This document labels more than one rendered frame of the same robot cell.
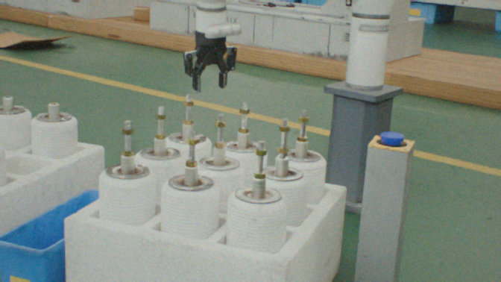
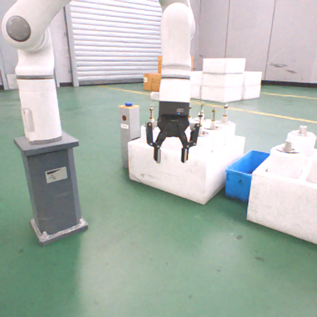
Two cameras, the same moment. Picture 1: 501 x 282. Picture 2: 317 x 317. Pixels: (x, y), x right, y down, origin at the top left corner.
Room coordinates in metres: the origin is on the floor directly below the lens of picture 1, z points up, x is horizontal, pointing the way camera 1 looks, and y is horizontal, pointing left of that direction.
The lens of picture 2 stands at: (2.36, 0.26, 0.52)
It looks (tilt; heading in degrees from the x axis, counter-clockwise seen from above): 20 degrees down; 197
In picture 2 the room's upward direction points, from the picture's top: straight up
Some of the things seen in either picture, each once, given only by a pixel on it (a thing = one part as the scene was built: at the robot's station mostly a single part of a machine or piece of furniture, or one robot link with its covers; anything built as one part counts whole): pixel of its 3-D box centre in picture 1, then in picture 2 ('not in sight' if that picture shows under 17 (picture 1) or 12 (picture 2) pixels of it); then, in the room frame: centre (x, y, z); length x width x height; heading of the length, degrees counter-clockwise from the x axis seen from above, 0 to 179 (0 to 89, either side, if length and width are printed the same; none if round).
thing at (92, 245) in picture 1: (215, 246); (187, 158); (1.23, 0.06, 0.09); 0.39 x 0.39 x 0.18; 70
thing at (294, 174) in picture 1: (281, 174); not in sight; (1.19, -0.05, 0.25); 0.08 x 0.08 x 0.01
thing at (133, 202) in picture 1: (127, 221); (222, 142); (1.16, 0.21, 0.16); 0.10 x 0.10 x 0.18
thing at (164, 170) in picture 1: (159, 200); (211, 148); (1.27, 0.17, 0.16); 0.10 x 0.10 x 0.18
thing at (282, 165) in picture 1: (282, 166); not in sight; (1.19, -0.05, 0.26); 0.02 x 0.02 x 0.03
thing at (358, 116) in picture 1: (358, 145); (52, 185); (1.76, -0.27, 0.15); 0.15 x 0.15 x 0.30; 54
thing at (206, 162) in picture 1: (218, 163); not in sight; (1.23, 0.06, 0.25); 0.08 x 0.08 x 0.01
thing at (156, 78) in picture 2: not in sight; (161, 82); (-2.25, -1.11, 0.15); 0.30 x 0.24 x 0.30; 53
